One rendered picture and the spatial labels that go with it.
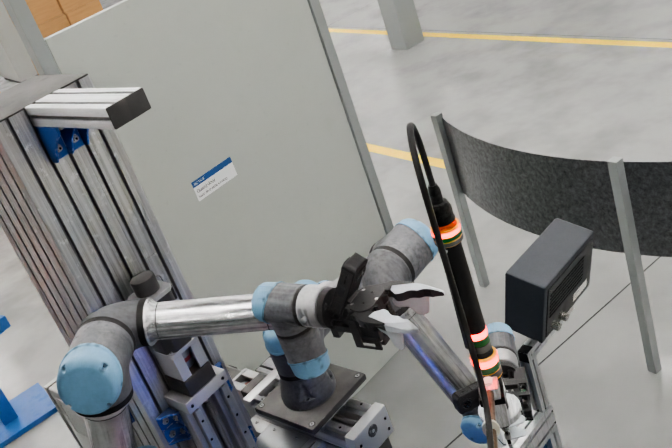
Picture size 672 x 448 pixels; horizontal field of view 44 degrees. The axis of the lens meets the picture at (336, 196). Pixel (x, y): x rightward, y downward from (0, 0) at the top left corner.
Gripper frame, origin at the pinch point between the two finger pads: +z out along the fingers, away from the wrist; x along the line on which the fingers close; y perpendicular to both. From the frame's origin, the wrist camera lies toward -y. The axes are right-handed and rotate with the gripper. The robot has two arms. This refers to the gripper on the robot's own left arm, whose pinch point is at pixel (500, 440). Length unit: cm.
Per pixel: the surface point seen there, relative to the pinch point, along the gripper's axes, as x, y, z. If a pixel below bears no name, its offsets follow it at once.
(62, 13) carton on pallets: 35, -396, -704
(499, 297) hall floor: 118, 4, -219
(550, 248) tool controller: -8, 18, -56
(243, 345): 66, -97, -133
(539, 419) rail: 31, 9, -39
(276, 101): -15, -71, -180
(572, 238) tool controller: -8, 24, -60
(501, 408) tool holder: -30.9, 1.7, 25.2
